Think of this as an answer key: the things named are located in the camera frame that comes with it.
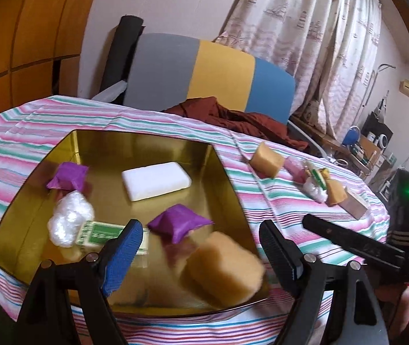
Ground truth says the wooden wardrobe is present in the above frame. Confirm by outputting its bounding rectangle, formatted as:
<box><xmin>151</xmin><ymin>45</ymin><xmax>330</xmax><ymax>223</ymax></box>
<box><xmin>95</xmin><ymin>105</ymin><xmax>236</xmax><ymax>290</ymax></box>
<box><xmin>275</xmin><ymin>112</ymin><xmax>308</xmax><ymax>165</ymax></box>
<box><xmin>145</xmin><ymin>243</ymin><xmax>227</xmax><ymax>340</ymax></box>
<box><xmin>0</xmin><ymin>0</ymin><xmax>104</xmax><ymax>128</ymax></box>

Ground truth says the dark red cloth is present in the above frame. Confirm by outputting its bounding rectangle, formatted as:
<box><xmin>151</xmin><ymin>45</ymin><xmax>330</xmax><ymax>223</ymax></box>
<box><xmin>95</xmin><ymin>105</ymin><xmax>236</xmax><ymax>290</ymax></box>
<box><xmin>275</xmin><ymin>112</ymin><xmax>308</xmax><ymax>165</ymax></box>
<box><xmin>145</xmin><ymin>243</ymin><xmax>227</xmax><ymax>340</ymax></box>
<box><xmin>163</xmin><ymin>96</ymin><xmax>309</xmax><ymax>152</ymax></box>

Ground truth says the metal stand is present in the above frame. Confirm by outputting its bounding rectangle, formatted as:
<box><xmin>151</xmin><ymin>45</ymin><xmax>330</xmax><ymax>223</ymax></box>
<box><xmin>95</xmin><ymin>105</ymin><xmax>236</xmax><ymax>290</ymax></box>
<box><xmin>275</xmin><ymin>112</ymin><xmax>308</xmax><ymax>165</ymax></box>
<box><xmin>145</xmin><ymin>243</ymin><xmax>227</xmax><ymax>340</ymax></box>
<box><xmin>362</xmin><ymin>63</ymin><xmax>395</xmax><ymax>116</ymax></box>

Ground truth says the patterned white curtain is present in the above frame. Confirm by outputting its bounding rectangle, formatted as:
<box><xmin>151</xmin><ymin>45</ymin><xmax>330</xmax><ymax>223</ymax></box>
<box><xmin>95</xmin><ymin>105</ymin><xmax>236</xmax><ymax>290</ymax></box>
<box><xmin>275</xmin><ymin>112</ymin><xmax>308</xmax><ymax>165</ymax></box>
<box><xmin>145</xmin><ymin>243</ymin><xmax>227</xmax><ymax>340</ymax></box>
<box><xmin>213</xmin><ymin>0</ymin><xmax>383</xmax><ymax>141</ymax></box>

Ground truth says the white tube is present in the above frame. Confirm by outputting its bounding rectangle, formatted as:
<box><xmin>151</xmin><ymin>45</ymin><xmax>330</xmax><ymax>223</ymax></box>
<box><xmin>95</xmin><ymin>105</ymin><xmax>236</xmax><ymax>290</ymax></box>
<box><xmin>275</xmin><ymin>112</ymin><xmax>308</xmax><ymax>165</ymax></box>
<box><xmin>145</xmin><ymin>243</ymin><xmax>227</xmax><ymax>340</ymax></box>
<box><xmin>287</xmin><ymin>118</ymin><xmax>334</xmax><ymax>159</ymax></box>

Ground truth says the person's right hand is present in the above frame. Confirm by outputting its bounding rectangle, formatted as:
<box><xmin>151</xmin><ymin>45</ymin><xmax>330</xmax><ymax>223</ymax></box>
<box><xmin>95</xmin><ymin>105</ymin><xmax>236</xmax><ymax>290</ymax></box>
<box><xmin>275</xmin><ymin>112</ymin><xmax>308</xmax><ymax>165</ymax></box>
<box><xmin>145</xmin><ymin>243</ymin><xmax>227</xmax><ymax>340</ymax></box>
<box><xmin>396</xmin><ymin>287</ymin><xmax>409</xmax><ymax>335</ymax></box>

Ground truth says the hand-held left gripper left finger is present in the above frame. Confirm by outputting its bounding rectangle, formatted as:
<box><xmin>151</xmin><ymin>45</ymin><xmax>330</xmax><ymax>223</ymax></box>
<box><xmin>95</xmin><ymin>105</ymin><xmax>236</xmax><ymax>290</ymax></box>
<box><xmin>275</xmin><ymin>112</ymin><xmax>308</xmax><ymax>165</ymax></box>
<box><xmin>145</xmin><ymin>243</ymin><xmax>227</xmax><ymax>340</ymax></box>
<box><xmin>18</xmin><ymin>218</ymin><xmax>144</xmax><ymax>345</ymax></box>

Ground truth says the green yellow packet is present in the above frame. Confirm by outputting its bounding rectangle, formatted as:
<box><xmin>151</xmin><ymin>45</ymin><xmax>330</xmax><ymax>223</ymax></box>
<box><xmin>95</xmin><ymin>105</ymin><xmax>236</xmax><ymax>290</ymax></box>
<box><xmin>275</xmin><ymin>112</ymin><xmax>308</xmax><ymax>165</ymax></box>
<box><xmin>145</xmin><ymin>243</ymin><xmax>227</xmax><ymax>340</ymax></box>
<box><xmin>305</xmin><ymin>163</ymin><xmax>331</xmax><ymax>187</ymax></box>

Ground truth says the grey yellow blue chair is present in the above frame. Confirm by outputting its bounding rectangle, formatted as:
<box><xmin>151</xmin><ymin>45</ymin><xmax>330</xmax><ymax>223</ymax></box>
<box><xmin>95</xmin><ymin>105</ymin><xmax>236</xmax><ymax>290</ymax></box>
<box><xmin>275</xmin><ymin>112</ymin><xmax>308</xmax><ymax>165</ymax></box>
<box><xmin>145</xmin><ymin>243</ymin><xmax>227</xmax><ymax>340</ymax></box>
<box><xmin>91</xmin><ymin>33</ymin><xmax>296</xmax><ymax>126</ymax></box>

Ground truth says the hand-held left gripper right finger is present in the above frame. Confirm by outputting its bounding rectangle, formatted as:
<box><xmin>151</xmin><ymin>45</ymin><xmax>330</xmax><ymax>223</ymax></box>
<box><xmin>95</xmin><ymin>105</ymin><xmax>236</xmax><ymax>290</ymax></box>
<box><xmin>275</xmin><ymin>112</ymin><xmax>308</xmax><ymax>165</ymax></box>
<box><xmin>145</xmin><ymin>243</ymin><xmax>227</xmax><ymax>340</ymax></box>
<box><xmin>258</xmin><ymin>219</ymin><xmax>388</xmax><ymax>345</ymax></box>

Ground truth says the green label box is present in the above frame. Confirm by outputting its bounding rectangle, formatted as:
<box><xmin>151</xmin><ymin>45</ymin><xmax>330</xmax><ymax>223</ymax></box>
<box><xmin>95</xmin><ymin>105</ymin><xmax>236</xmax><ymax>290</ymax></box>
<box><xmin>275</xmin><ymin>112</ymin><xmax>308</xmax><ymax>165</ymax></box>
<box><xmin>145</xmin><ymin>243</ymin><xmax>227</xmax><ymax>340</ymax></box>
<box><xmin>77</xmin><ymin>220</ymin><xmax>151</xmax><ymax>256</ymax></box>

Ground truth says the white plastic wad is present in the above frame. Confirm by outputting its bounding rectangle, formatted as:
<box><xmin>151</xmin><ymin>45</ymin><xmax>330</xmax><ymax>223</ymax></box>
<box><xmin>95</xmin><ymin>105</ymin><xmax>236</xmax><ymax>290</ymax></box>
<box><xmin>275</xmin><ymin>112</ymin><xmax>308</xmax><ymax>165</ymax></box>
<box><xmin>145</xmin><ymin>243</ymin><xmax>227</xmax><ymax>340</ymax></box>
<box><xmin>47</xmin><ymin>190</ymin><xmax>95</xmax><ymax>248</ymax></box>
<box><xmin>303</xmin><ymin>180</ymin><xmax>329</xmax><ymax>202</ymax></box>

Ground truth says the white soap bar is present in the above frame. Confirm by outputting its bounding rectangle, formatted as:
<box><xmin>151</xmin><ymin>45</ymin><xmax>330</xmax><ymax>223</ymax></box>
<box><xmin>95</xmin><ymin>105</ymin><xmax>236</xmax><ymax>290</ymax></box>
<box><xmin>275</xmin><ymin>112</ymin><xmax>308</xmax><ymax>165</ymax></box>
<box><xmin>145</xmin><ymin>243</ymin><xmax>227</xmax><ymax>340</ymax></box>
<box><xmin>121</xmin><ymin>162</ymin><xmax>192</xmax><ymax>202</ymax></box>

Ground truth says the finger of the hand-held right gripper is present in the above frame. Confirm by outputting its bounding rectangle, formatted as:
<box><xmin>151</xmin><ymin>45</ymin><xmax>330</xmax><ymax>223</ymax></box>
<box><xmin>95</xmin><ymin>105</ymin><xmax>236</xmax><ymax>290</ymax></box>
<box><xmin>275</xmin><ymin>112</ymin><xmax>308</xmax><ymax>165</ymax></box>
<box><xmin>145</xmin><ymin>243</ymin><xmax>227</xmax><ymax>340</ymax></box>
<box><xmin>303</xmin><ymin>214</ymin><xmax>409</xmax><ymax>270</ymax></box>

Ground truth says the gold tin box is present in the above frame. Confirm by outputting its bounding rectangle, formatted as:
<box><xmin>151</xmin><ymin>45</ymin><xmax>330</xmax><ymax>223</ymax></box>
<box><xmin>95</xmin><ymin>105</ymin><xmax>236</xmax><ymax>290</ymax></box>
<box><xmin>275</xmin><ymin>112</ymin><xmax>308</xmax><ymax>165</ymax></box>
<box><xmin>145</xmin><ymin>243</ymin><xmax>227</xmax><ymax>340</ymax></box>
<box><xmin>0</xmin><ymin>129</ymin><xmax>273</xmax><ymax>319</ymax></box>

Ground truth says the brown kraft box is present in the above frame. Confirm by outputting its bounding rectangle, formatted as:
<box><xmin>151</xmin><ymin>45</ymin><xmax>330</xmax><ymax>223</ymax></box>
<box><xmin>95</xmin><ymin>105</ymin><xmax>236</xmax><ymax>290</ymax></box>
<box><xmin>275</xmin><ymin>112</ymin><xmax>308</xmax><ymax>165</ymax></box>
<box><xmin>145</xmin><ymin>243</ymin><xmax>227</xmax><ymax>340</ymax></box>
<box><xmin>339</xmin><ymin>189</ymin><xmax>370</xmax><ymax>221</ymax></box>

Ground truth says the purple packet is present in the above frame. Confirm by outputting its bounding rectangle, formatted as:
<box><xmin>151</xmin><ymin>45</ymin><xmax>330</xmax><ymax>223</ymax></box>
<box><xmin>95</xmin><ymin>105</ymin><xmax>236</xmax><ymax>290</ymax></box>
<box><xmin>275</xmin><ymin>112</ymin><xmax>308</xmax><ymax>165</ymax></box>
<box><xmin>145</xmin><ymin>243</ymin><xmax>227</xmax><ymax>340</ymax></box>
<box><xmin>45</xmin><ymin>162</ymin><xmax>90</xmax><ymax>192</ymax></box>
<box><xmin>147</xmin><ymin>204</ymin><xmax>214</xmax><ymax>243</ymax></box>

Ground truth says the pink plastic packet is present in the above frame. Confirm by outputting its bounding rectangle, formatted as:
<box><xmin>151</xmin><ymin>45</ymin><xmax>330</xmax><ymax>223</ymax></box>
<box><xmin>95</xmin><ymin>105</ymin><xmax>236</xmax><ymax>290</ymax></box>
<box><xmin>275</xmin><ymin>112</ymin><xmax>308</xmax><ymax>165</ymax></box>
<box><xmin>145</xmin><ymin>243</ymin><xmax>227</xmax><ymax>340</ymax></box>
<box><xmin>283</xmin><ymin>155</ymin><xmax>307</xmax><ymax>177</ymax></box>

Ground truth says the striped tablecloth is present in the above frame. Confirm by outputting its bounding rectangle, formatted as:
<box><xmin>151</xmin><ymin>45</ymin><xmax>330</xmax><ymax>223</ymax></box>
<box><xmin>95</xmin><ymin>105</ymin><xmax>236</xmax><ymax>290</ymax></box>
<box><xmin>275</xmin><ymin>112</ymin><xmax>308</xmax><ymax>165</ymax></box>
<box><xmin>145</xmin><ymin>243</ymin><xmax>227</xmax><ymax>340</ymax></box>
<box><xmin>0</xmin><ymin>95</ymin><xmax>392</xmax><ymax>345</ymax></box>

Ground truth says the small yellow sponge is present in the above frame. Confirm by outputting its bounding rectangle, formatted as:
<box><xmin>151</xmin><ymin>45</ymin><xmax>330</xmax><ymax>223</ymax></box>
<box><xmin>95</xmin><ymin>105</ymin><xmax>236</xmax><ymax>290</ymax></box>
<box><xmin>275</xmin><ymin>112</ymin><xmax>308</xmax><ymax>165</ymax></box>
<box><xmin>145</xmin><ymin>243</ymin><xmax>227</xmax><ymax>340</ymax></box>
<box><xmin>324</xmin><ymin>178</ymin><xmax>349</xmax><ymax>207</ymax></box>

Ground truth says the black foam roll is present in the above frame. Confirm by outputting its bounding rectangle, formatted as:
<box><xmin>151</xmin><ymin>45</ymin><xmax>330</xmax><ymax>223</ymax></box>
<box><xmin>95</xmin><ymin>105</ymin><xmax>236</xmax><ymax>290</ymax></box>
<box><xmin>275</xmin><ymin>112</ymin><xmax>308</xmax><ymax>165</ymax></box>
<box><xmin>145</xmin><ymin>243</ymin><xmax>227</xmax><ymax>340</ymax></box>
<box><xmin>100</xmin><ymin>15</ymin><xmax>145</xmax><ymax>105</ymax></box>

